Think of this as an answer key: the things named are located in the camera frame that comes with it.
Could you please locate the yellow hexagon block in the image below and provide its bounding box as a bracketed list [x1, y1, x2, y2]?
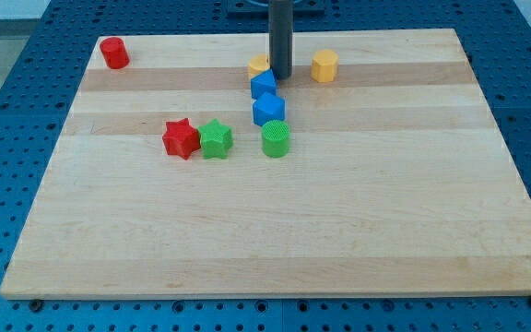
[311, 49, 339, 83]

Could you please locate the green cylinder block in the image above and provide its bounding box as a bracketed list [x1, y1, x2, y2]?
[261, 120, 290, 158]

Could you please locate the green star block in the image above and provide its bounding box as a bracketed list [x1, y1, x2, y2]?
[197, 118, 233, 159]

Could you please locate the blue cube block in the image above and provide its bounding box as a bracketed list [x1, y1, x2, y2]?
[253, 92, 286, 126]

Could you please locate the blue triangle block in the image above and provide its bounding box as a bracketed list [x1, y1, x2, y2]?
[250, 69, 277, 100]

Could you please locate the red star block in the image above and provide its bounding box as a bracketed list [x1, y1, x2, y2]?
[162, 118, 201, 160]

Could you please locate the yellow block behind rod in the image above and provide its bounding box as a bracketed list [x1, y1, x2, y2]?
[247, 53, 270, 79]

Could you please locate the wooden board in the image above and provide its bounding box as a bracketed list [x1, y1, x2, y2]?
[0, 29, 531, 300]

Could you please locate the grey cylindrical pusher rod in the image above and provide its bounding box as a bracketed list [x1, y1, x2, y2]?
[268, 0, 293, 80]

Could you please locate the red cylinder block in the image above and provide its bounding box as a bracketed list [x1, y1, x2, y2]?
[100, 37, 130, 69]

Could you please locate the left board screw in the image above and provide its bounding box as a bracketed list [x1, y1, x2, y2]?
[29, 299, 43, 313]

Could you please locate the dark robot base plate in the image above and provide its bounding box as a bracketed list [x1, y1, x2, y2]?
[222, 0, 326, 17]

